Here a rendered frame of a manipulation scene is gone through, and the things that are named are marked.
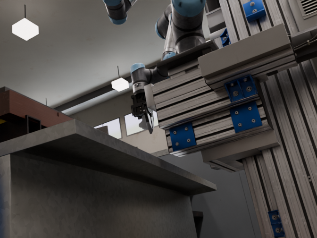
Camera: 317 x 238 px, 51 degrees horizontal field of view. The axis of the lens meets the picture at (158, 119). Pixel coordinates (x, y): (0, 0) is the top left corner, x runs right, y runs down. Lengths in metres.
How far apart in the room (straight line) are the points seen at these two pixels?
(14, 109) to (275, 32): 0.72
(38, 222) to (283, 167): 0.81
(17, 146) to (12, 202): 0.11
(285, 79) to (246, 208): 1.10
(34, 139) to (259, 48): 0.65
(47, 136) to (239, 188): 1.67
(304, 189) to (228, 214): 1.06
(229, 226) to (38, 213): 1.59
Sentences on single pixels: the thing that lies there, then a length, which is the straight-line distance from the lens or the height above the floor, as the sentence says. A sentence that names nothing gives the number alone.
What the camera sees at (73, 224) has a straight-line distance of 0.87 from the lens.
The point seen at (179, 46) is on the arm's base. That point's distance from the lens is 1.26.
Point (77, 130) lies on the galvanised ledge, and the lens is 0.65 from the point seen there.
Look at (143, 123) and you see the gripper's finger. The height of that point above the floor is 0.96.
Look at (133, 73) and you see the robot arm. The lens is 1.62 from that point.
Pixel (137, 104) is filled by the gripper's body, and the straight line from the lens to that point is 1.55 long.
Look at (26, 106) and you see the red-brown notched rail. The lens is 0.89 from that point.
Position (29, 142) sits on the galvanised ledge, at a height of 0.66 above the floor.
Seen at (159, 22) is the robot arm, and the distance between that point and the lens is 1.92.
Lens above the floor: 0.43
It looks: 21 degrees up
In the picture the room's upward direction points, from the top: 10 degrees counter-clockwise
